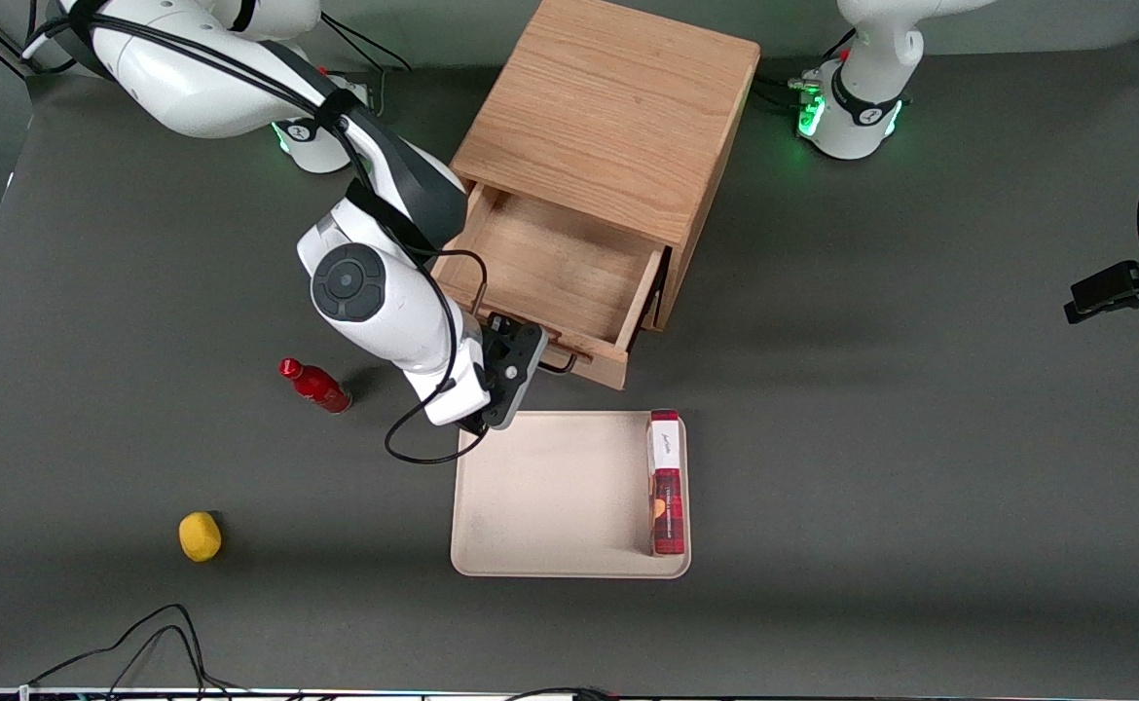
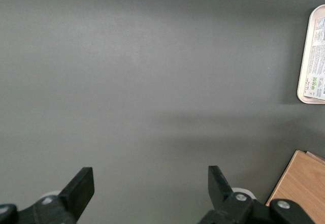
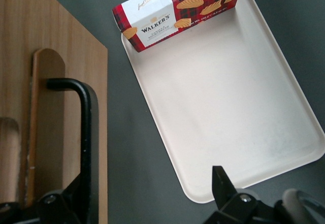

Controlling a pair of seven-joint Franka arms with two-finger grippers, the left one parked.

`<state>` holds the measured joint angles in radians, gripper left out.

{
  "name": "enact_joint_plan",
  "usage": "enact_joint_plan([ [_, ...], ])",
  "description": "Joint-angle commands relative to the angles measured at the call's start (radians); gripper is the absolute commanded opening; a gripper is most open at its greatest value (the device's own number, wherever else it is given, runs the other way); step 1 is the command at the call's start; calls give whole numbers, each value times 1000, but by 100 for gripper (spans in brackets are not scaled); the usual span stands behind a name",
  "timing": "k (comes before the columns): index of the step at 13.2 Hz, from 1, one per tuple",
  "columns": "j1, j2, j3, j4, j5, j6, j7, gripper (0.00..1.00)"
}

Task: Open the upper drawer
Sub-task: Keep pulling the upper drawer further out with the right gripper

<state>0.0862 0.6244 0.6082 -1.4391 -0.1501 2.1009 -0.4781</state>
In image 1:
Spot wooden drawer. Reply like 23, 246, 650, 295
430, 180, 673, 391

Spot wooden drawer cabinet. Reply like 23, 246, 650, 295
448, 0, 761, 334

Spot beige plastic tray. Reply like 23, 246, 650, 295
450, 410, 692, 580

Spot small red bottle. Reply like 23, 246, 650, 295
278, 357, 353, 416

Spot red and white carton box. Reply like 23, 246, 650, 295
645, 409, 687, 557

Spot yellow lemon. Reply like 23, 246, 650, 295
178, 511, 223, 564

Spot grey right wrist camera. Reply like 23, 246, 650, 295
480, 319, 549, 431

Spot black right base cables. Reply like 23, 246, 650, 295
321, 12, 415, 113

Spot black base cables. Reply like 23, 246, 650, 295
753, 29, 853, 113
321, 12, 415, 113

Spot black floor cable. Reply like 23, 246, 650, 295
29, 604, 249, 698
506, 686, 619, 701
107, 623, 212, 698

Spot black left base cables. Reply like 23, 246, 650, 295
753, 29, 853, 113

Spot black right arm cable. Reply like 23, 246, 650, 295
22, 0, 493, 466

